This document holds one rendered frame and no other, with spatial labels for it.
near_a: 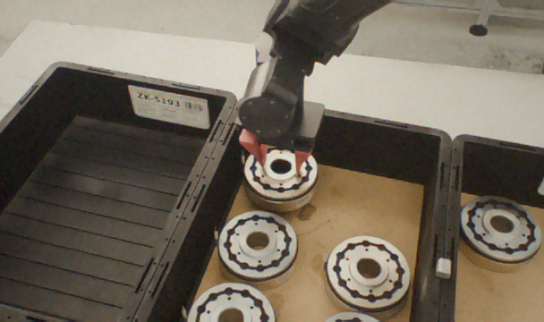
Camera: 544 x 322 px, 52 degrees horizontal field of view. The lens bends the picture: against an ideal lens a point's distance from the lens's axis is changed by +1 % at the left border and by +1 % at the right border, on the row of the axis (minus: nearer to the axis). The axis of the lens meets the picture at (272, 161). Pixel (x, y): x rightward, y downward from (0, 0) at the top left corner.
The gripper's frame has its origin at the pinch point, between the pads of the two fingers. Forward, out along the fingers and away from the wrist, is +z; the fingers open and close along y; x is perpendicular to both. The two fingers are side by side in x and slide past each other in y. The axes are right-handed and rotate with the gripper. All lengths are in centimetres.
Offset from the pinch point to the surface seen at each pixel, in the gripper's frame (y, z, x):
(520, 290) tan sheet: 32.9, 6.8, -7.3
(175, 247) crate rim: -7.1, -3.9, -19.0
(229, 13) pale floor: -70, 86, 164
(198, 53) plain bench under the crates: -31, 18, 44
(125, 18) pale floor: -115, 86, 147
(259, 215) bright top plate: -1.1, 2.9, -7.3
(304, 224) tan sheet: 4.6, 6.2, -4.8
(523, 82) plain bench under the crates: 38, 19, 53
